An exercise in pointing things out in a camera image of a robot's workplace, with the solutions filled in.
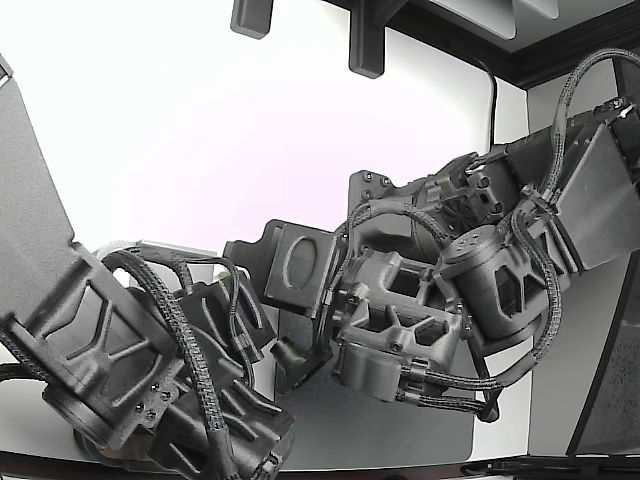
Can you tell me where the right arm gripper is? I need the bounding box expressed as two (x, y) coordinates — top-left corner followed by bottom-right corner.
(223, 218), (351, 319)

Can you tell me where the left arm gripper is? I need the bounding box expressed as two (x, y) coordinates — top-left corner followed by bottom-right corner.
(178, 271), (277, 364)

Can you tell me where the dark grey rectangular mat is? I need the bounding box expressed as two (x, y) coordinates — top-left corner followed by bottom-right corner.
(273, 309), (480, 462)

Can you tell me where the light grey panel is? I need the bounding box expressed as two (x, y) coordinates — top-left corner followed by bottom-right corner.
(517, 0), (561, 21)
(428, 0), (517, 41)

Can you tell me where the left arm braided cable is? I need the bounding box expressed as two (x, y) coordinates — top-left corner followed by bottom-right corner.
(97, 247), (241, 480)

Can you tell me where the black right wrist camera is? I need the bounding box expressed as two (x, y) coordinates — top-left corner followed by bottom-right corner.
(269, 335), (334, 395)

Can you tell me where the short black post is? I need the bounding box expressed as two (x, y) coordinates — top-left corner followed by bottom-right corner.
(229, 0), (275, 40)

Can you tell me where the long black post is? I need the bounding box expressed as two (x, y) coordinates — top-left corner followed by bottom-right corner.
(348, 0), (387, 80)

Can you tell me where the black rubber cable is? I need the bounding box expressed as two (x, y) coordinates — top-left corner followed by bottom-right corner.
(469, 349), (500, 423)
(472, 53), (500, 151)

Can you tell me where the black border frame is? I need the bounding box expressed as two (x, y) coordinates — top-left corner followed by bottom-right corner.
(319, 0), (640, 91)

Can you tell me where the black cable with connector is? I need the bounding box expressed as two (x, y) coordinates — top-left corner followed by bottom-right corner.
(458, 455), (640, 479)

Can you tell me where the black diagonal frame bar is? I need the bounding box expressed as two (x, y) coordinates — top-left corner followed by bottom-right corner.
(566, 249), (639, 457)

